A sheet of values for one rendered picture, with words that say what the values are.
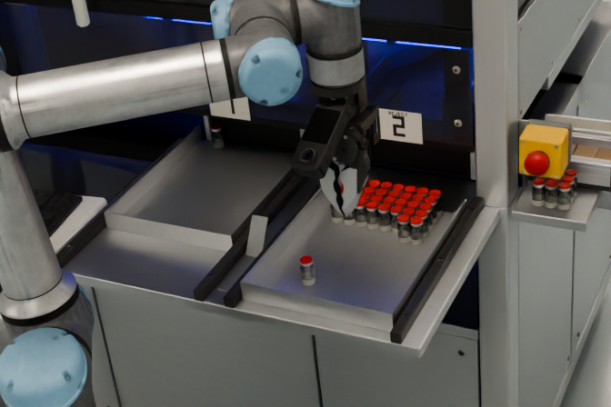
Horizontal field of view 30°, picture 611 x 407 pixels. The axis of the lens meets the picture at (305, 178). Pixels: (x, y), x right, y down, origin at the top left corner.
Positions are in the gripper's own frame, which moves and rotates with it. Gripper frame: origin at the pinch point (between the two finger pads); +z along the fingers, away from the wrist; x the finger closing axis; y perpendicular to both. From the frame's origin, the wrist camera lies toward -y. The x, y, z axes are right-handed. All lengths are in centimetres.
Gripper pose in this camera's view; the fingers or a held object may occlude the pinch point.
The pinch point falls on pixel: (342, 210)
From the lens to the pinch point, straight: 162.8
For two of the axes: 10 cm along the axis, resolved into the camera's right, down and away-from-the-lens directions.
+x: -8.9, -1.5, 4.3
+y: 4.5, -4.9, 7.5
